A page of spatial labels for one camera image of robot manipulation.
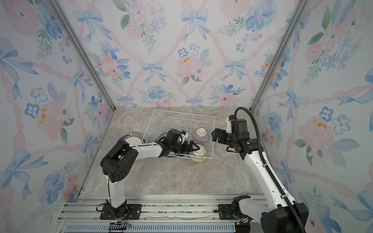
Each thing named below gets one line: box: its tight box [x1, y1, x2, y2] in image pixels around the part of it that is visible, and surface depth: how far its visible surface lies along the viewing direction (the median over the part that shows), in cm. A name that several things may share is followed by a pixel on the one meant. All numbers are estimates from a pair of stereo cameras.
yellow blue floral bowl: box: [188, 144, 208, 163], surface depth 90 cm
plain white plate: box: [117, 132, 147, 146], surface depth 100 cm
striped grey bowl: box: [193, 127, 209, 143], surface depth 100 cm
